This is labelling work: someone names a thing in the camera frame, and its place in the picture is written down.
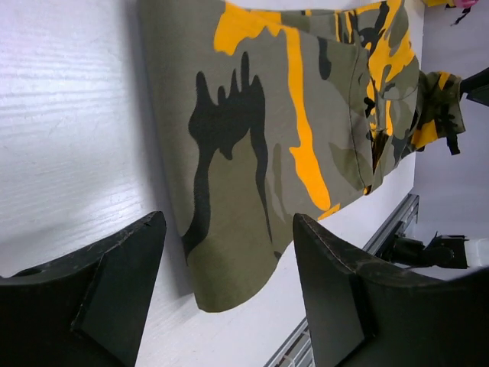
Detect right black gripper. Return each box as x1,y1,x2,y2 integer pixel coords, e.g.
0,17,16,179
460,67,489,107

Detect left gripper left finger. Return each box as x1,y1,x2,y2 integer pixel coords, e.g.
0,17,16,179
1,211,167,366

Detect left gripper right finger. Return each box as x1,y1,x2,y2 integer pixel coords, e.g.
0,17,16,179
293,214,488,366

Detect yellow camouflage trousers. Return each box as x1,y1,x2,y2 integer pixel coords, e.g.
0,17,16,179
139,1,465,313

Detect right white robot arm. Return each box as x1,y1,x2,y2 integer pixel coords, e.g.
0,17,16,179
383,69,488,269

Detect pink camouflage trousers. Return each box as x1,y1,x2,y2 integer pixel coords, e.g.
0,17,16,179
445,0,478,26

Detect aluminium mounting rail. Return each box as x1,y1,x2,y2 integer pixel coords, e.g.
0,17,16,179
265,193,419,367

